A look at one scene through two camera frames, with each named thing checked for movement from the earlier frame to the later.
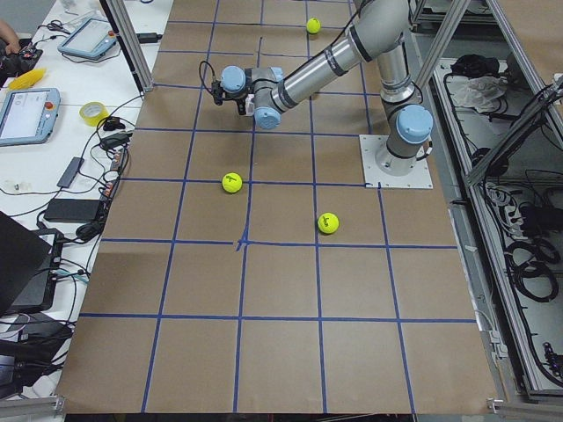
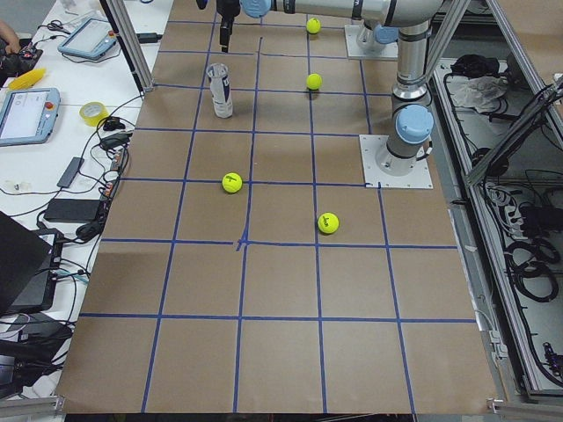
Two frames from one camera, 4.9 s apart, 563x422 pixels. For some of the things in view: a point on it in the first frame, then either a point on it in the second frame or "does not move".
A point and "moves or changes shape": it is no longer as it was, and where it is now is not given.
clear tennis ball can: x=250 y=105 moves or changes shape
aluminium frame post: x=120 y=18 does not move
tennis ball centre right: x=328 y=222 does not move
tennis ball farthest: x=313 y=25 does not move
